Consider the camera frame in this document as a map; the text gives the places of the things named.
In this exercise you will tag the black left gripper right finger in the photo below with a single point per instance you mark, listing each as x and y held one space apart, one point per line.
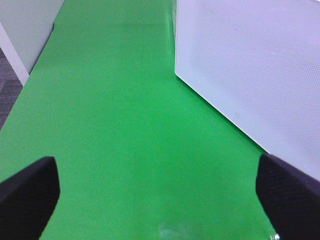
290 199

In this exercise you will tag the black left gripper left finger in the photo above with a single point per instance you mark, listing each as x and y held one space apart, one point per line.
28 199

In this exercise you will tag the white microwave door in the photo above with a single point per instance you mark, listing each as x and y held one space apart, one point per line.
258 63

